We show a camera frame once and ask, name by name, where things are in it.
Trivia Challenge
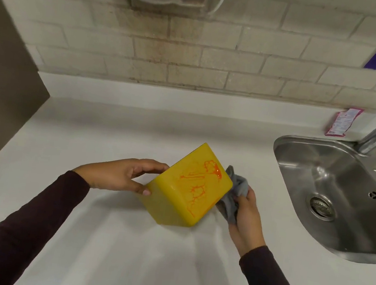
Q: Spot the person's right hand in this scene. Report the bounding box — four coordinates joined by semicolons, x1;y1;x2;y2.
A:
224;184;274;261

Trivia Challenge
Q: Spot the person's left hand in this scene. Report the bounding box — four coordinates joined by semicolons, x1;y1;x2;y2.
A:
70;149;171;199

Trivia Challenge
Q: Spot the grey cleaning cloth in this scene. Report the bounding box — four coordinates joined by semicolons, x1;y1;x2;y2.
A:
213;164;252;226

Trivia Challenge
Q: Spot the yellow plastic container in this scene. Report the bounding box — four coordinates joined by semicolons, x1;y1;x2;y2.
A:
135;134;239;234

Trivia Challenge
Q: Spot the person's left forearm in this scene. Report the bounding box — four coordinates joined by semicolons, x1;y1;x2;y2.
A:
0;161;93;285

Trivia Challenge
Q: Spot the stainless steel sink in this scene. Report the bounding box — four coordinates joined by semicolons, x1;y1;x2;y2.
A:
259;127;376;266

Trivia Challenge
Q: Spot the pink sachet packet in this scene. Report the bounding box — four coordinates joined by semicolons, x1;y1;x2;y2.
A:
325;104;364;141

